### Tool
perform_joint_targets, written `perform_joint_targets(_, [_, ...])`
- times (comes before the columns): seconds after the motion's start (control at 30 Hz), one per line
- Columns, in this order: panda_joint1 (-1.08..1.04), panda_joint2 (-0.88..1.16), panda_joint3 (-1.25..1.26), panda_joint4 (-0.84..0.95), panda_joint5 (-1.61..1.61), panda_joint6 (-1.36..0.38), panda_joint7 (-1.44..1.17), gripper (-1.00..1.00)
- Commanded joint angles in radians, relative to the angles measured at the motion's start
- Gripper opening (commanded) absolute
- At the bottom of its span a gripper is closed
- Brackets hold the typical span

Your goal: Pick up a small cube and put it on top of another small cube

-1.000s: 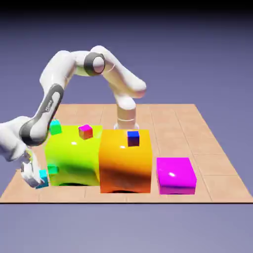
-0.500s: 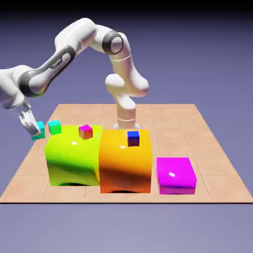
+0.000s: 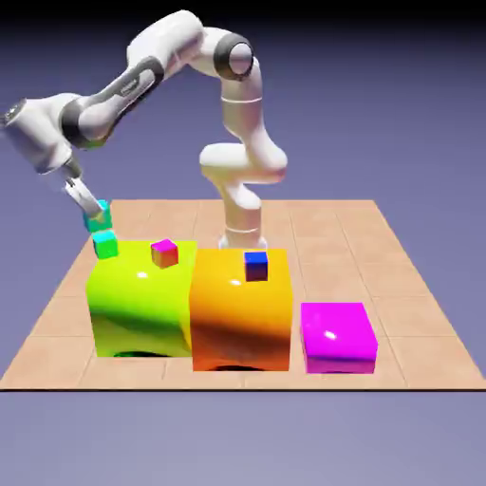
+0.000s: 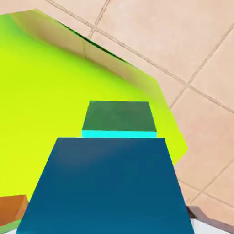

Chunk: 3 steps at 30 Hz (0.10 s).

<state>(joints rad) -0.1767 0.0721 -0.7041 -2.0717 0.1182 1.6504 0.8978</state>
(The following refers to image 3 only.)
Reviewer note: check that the small cyan cube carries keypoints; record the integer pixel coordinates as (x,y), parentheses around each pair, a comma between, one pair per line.
(105,244)
(99,223)

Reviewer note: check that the large magenta box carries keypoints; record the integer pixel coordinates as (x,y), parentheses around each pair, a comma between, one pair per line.
(336,336)

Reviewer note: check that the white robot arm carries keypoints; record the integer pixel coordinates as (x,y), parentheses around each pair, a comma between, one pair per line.
(241,114)

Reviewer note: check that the large lime green box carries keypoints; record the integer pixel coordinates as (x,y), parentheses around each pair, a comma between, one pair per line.
(140,300)

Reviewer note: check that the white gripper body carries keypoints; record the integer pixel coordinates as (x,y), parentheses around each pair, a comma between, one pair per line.
(81,197)

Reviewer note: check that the small magenta cube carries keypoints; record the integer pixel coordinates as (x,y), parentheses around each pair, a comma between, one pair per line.
(164,253)

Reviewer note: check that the large orange box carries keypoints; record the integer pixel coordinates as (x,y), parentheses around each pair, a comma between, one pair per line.
(240,311)

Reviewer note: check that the small blue cube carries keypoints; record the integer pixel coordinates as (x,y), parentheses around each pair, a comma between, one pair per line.
(256,266)

